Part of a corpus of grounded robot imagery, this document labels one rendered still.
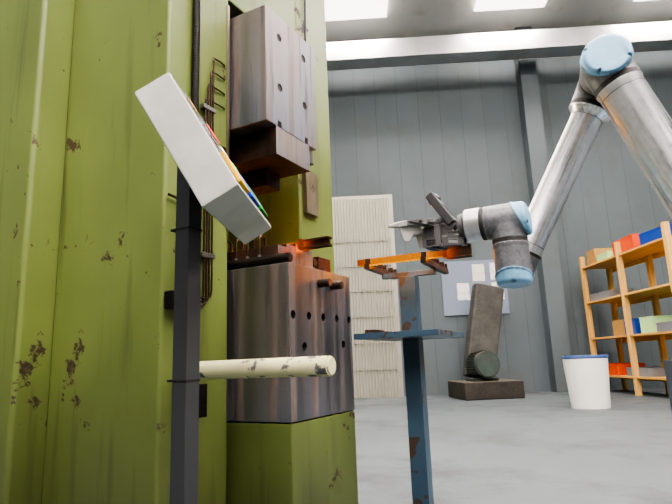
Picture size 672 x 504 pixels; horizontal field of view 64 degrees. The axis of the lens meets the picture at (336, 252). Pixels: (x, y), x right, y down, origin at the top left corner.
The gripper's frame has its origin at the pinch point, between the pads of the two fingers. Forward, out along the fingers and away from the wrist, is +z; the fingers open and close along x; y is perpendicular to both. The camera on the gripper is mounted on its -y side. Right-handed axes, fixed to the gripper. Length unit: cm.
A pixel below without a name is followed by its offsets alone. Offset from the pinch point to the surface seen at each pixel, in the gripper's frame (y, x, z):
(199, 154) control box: -3, -70, 11
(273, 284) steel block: 14.4, -15.9, 33.0
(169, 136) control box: -7, -73, 16
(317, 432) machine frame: 57, -3, 28
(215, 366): 37, -39, 34
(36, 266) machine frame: 7, -50, 92
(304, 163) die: -29.0, 4.1, 33.6
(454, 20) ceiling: -561, 739, 157
